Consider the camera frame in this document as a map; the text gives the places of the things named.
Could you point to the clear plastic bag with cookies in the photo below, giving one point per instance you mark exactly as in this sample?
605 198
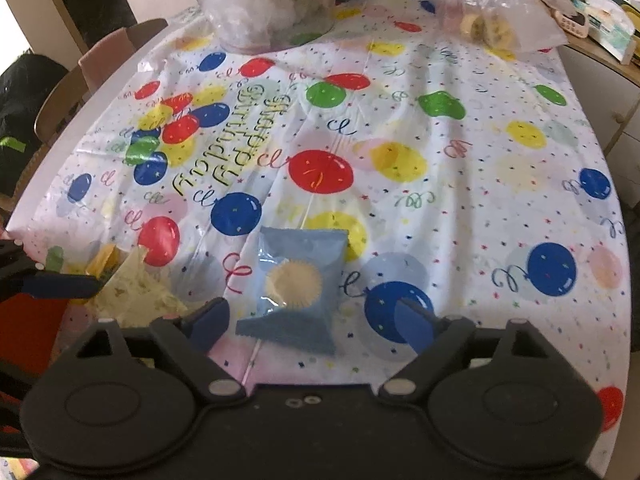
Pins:
490 25

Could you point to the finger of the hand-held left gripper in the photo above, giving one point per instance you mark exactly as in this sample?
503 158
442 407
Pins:
65 286

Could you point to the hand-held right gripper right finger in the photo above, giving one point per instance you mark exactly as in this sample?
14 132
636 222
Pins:
415 327

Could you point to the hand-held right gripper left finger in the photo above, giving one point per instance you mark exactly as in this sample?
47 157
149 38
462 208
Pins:
210 325

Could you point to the pink white small device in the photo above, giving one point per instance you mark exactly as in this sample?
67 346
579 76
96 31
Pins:
570 20

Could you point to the balloon print tablecloth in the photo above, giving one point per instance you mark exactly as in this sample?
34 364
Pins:
450 185

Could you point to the large clear plastic bag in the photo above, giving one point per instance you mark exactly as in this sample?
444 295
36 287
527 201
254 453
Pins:
260 5

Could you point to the white green tissue pack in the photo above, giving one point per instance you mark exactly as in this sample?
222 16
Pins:
610 25

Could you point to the yellow clear popcorn packet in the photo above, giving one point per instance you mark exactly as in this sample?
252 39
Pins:
135 292

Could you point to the wooden cabinet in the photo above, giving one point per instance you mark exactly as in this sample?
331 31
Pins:
590 90

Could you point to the pink towel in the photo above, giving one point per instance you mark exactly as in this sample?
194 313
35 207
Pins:
120 50

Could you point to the blue cupcake snack packet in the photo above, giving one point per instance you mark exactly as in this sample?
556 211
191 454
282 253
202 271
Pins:
300 255

